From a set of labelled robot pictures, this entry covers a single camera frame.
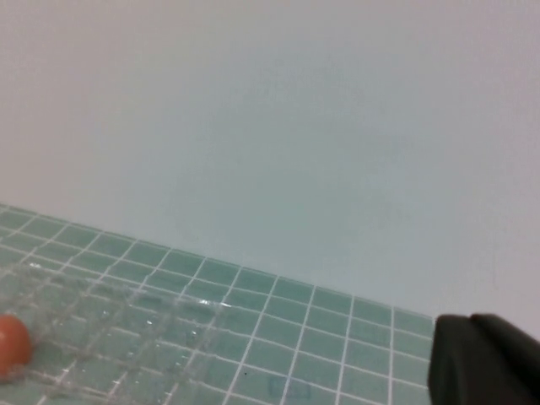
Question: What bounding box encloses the brown egg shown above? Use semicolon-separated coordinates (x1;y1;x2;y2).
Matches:
0;314;33;376

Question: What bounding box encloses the green white-grid tablecloth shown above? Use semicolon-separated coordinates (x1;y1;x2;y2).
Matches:
0;202;540;405

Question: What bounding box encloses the clear plastic egg tray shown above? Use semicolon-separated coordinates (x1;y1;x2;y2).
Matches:
0;261;258;405

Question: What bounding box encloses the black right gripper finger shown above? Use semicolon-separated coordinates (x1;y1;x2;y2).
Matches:
427;311;540;405

